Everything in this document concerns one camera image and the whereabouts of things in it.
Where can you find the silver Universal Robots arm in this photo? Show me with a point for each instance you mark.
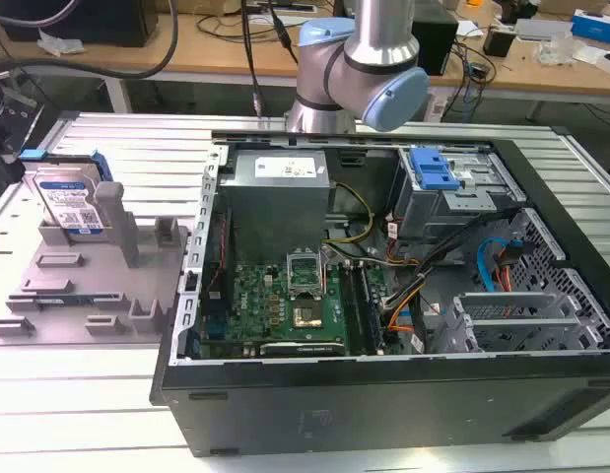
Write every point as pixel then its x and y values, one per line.
pixel 356 64

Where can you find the grey metal disk bay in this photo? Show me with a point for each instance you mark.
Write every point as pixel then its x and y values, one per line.
pixel 519 320

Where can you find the hard disk in blue carrier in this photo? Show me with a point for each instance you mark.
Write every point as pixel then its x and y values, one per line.
pixel 68 197

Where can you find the grey power supply unit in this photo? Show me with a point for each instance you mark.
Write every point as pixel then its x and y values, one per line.
pixel 275 197

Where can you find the green motherboard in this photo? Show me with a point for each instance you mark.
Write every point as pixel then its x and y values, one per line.
pixel 285 305

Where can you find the CPU socket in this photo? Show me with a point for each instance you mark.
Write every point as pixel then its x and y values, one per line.
pixel 305 318

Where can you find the black RAM slot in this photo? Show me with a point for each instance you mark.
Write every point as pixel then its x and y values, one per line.
pixel 353 305
pixel 371 310

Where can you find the black expansion slot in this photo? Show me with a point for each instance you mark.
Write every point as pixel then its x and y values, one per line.
pixel 300 349

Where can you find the blue plastic drive latch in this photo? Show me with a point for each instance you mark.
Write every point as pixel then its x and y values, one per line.
pixel 432 170

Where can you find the grey metal drive cage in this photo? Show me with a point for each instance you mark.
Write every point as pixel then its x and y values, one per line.
pixel 447 197

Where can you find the black open PC case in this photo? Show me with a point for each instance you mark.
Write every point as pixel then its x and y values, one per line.
pixel 383 404

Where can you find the wooden desk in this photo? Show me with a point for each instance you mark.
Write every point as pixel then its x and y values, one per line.
pixel 225 49

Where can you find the grey parts rack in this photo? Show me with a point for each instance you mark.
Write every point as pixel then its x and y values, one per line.
pixel 95 290

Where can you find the small black speaker box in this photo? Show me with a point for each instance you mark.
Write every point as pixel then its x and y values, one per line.
pixel 499 41

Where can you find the black equipment case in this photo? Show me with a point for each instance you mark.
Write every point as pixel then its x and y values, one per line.
pixel 78 20

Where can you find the blue white cardboard box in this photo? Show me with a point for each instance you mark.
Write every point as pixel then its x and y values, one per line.
pixel 596 24

